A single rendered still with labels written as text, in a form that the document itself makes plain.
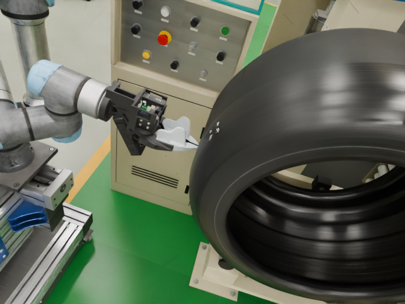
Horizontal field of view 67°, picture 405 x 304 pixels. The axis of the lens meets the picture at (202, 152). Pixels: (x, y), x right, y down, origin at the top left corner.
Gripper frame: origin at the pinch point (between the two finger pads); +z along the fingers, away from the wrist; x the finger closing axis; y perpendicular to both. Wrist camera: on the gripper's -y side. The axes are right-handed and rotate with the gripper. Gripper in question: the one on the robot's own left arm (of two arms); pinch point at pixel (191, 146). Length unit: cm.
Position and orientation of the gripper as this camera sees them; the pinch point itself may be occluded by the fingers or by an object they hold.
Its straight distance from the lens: 65.9
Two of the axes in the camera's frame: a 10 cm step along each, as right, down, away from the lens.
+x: 2.2, -6.4, 7.3
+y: 3.1, -6.6, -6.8
